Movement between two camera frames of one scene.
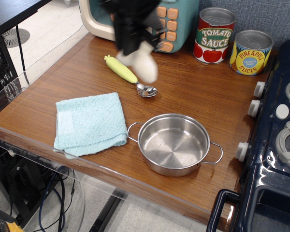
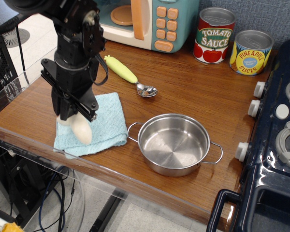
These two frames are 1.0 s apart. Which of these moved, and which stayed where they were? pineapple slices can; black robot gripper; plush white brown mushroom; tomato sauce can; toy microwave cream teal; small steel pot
Moved: black robot gripper; plush white brown mushroom
Stayed: tomato sauce can; small steel pot; toy microwave cream teal; pineapple slices can
